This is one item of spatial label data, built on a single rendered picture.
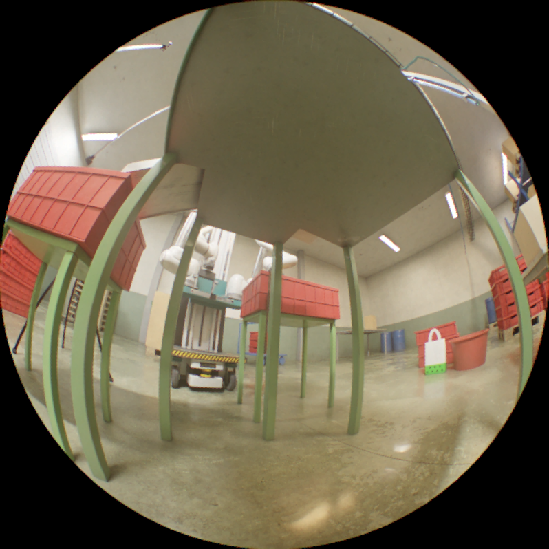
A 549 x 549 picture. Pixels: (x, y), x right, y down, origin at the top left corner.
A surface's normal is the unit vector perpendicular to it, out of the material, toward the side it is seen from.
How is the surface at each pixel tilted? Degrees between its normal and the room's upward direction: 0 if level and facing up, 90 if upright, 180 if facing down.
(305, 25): 180
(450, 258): 90
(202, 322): 90
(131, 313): 90
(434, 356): 85
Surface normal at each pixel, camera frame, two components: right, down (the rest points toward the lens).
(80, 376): 0.45, -0.36
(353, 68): -0.05, 0.91
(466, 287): -0.89, -0.23
